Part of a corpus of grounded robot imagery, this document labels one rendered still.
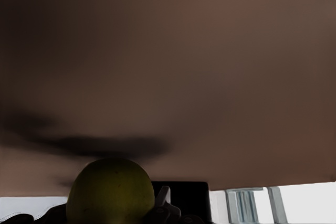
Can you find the green apple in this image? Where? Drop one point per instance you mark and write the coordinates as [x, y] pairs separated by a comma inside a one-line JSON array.
[[110, 192]]

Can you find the wide silver frame post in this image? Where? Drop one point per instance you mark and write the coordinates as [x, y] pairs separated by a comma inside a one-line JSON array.
[[242, 205]]

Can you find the narrow silver frame post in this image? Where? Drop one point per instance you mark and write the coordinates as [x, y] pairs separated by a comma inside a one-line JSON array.
[[277, 205]]

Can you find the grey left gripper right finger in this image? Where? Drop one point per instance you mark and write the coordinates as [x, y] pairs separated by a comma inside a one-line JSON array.
[[165, 200]]

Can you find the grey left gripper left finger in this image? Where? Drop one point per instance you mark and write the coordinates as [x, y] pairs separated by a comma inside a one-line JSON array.
[[53, 214]]

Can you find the black block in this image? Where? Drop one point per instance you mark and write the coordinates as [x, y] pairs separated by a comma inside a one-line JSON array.
[[190, 200]]

